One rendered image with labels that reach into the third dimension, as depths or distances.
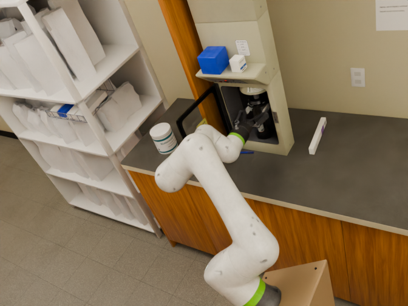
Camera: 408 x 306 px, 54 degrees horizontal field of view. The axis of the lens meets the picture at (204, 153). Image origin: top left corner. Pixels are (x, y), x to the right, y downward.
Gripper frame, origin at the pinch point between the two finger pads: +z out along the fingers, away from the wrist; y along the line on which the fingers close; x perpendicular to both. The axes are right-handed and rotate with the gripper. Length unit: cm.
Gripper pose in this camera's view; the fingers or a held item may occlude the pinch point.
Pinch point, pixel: (258, 107)
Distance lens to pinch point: 211.7
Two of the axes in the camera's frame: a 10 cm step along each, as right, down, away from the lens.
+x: 2.9, 7.3, 6.2
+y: -8.2, -1.4, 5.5
